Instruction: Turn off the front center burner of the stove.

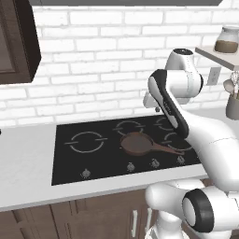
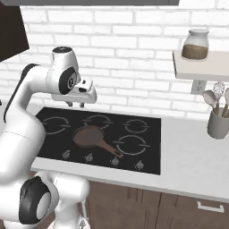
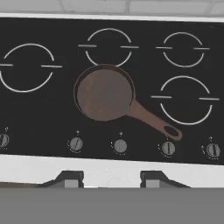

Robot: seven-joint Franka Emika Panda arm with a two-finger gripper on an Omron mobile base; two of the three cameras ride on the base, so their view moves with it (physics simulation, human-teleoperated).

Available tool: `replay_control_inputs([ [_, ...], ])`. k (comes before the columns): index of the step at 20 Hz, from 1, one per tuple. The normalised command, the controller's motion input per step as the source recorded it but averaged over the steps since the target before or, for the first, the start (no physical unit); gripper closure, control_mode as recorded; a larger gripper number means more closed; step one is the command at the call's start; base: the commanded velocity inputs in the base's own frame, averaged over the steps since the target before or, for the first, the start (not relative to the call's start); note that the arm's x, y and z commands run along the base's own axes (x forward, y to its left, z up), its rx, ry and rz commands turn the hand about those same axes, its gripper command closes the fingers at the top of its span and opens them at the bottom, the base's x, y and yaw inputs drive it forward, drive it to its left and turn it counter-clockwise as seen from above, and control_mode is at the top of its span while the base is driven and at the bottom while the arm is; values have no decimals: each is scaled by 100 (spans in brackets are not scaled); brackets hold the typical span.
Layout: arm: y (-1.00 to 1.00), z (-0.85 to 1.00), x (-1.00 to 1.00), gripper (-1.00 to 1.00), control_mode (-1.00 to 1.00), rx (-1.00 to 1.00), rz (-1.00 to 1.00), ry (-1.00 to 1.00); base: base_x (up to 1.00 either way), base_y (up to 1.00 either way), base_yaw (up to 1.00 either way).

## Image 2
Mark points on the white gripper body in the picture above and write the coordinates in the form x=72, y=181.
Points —
x=74, y=97

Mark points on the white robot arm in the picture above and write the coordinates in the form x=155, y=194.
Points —
x=21, y=140

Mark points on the brown frying pan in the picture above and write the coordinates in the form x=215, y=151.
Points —
x=89, y=137

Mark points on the grey hob knob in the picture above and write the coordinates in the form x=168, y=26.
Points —
x=114, y=161
x=88, y=157
x=139, y=164
x=66, y=154

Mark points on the black hob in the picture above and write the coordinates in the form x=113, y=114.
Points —
x=140, y=158

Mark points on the dark extractor hood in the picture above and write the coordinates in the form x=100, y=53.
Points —
x=10, y=29

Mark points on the brown cupboard door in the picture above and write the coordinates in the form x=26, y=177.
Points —
x=119, y=208

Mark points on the glass jar with brown contents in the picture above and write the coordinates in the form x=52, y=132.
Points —
x=195, y=47

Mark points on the wooden spoon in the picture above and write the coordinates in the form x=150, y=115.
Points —
x=210, y=97

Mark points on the grey utensil pot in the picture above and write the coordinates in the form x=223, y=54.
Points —
x=217, y=126

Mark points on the wooden spatula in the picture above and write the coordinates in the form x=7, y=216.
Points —
x=226, y=98

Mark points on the brown drawer front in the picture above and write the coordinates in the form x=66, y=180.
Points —
x=190, y=217

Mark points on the pale wall shelf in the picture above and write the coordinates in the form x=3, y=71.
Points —
x=205, y=70

